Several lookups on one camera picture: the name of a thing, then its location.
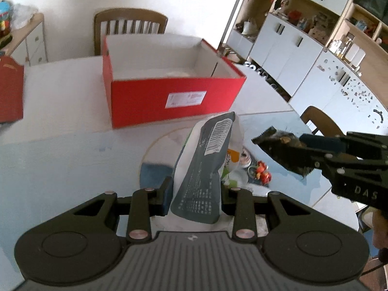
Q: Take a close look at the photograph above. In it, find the white wooden sideboard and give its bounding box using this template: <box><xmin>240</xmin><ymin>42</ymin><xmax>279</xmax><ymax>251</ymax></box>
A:
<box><xmin>0</xmin><ymin>13</ymin><xmax>49</xmax><ymax>67</ymax></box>

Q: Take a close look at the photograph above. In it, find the black snack packet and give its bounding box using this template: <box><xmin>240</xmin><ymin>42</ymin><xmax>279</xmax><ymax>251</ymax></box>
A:
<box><xmin>251</xmin><ymin>126</ymin><xmax>316</xmax><ymax>178</ymax></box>

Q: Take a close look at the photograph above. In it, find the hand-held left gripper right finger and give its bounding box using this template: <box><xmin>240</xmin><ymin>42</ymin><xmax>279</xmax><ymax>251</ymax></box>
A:
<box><xmin>221</xmin><ymin>186</ymin><xmax>313</xmax><ymax>243</ymax></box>

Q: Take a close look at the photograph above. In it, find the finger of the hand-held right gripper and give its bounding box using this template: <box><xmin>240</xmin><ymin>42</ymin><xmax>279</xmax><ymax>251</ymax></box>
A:
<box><xmin>299</xmin><ymin>131</ymin><xmax>388</xmax><ymax>160</ymax></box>
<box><xmin>288</xmin><ymin>147</ymin><xmax>349</xmax><ymax>178</ymax></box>

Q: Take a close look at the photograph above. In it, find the brown wooden chair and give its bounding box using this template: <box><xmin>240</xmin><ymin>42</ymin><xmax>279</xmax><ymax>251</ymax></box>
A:
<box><xmin>300</xmin><ymin>105</ymin><xmax>344</xmax><ymax>137</ymax></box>
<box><xmin>93</xmin><ymin>8</ymin><xmax>169</xmax><ymax>56</ymax></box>

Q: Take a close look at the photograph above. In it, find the clear plastic bag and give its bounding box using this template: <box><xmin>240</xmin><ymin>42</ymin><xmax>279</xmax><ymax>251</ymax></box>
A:
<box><xmin>11</xmin><ymin>4</ymin><xmax>38</xmax><ymax>29</ymax></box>

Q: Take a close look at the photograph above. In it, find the white paper bag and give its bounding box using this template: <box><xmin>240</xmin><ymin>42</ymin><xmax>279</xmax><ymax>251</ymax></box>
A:
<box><xmin>242</xmin><ymin>19</ymin><xmax>259</xmax><ymax>35</ymax></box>

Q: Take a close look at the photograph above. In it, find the white wall cabinet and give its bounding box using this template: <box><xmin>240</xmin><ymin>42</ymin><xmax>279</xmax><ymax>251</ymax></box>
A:
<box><xmin>226</xmin><ymin>0</ymin><xmax>388</xmax><ymax>146</ymax></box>

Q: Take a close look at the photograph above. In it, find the red box lid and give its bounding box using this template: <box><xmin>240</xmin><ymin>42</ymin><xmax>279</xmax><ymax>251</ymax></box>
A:
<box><xmin>0</xmin><ymin>55</ymin><xmax>25</xmax><ymax>124</ymax></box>

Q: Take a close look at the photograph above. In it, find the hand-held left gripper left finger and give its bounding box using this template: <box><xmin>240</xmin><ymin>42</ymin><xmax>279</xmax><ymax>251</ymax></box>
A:
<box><xmin>73</xmin><ymin>176</ymin><xmax>174</xmax><ymax>243</ymax></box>

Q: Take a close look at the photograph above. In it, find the colourful canister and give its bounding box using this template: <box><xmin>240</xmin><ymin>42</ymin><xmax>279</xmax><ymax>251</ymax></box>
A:
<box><xmin>0</xmin><ymin>0</ymin><xmax>13</xmax><ymax>38</ymax></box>

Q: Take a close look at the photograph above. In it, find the red cardboard box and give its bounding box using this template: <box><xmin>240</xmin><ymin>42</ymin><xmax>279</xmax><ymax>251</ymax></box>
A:
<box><xmin>102</xmin><ymin>33</ymin><xmax>247</xmax><ymax>129</ymax></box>

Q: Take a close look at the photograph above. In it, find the white and grey snack packet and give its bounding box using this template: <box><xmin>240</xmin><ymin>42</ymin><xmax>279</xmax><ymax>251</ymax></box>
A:
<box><xmin>170</xmin><ymin>112</ymin><xmax>244</xmax><ymax>225</ymax></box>

